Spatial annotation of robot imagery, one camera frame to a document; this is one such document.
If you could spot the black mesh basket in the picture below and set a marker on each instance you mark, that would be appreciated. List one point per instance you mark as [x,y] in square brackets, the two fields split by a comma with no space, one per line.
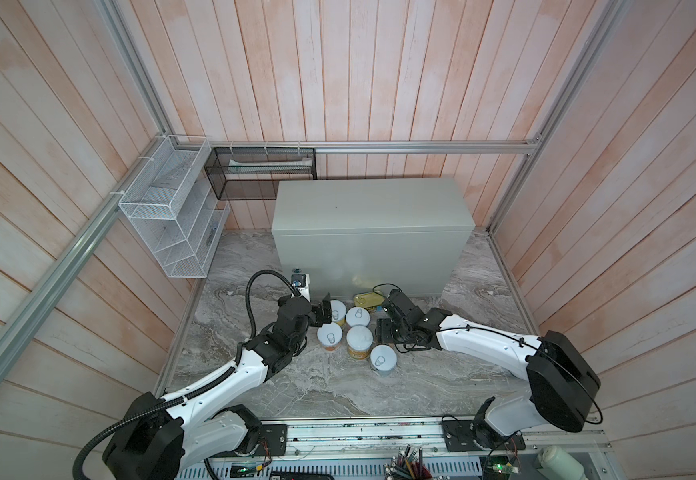
[254,173]

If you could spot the grey metal cabinet box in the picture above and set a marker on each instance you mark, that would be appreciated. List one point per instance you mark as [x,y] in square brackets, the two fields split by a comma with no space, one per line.
[351,235]

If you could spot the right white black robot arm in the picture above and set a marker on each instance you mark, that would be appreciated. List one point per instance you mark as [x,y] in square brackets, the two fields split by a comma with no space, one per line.
[560,385]

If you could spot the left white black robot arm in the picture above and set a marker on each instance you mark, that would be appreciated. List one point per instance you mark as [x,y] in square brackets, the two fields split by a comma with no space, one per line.
[161,436]

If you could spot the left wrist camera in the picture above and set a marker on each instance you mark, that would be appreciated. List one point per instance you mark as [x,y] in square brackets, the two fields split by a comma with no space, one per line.
[301,281]

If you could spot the white lid can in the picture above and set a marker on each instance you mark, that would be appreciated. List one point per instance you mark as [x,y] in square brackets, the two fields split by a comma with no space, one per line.
[338,311]
[357,316]
[330,336]
[383,359]

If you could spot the gold rectangular sardine tin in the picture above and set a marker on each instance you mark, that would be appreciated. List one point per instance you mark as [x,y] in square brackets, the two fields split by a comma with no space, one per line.
[368,300]

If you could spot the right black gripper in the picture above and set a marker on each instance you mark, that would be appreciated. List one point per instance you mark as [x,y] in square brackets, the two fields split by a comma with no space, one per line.
[381,330]

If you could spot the white cylinder object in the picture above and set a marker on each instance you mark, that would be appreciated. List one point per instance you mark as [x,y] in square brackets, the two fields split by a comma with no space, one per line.
[555,463]

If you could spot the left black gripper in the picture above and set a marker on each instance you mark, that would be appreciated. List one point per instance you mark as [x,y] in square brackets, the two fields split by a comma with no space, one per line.
[326,317]

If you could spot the white wire mesh shelf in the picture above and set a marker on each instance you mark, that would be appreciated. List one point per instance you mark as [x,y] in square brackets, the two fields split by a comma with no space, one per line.
[172,205]

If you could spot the orange green label can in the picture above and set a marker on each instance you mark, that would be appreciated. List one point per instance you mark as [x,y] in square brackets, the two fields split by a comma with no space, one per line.
[359,341]

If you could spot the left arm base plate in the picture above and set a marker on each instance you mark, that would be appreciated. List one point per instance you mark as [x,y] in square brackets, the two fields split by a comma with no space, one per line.
[269,439]

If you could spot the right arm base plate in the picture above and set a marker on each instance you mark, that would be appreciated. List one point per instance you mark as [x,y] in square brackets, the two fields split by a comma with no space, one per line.
[462,435]

